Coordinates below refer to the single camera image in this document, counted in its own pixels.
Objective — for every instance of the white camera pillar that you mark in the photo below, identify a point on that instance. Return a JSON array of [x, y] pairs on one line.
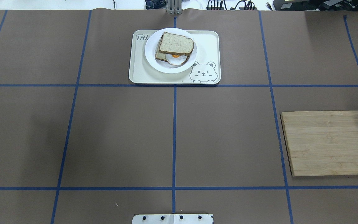
[[173, 219]]

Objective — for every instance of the wooden cutting board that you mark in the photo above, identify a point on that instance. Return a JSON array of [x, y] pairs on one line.
[[321, 143]]

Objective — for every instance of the white bread slice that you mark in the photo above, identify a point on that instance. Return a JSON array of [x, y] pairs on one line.
[[175, 44]]

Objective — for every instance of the white round plate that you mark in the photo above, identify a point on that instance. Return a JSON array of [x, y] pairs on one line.
[[161, 66]]

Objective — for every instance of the cream rectangular tray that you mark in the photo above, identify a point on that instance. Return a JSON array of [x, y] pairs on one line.
[[206, 70]]

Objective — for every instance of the aluminium frame post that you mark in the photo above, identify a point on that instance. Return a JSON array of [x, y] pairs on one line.
[[173, 7]]

